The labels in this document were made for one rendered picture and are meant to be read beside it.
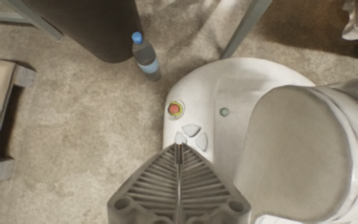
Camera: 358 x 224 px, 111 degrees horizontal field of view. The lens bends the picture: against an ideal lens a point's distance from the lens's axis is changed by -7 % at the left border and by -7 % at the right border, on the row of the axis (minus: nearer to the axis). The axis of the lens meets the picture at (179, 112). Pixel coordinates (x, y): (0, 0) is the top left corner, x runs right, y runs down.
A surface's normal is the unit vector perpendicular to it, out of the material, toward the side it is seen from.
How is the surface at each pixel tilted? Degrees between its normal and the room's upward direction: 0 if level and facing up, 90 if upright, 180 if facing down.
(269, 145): 90
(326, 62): 0
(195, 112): 0
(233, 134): 0
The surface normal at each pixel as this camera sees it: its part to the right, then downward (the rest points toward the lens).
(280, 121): -1.00, -0.03
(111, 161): 0.00, -0.12
